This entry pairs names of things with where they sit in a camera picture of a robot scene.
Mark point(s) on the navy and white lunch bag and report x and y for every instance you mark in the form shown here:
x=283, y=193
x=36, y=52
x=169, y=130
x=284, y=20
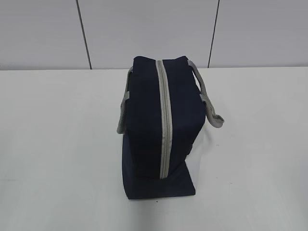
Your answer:
x=164, y=108

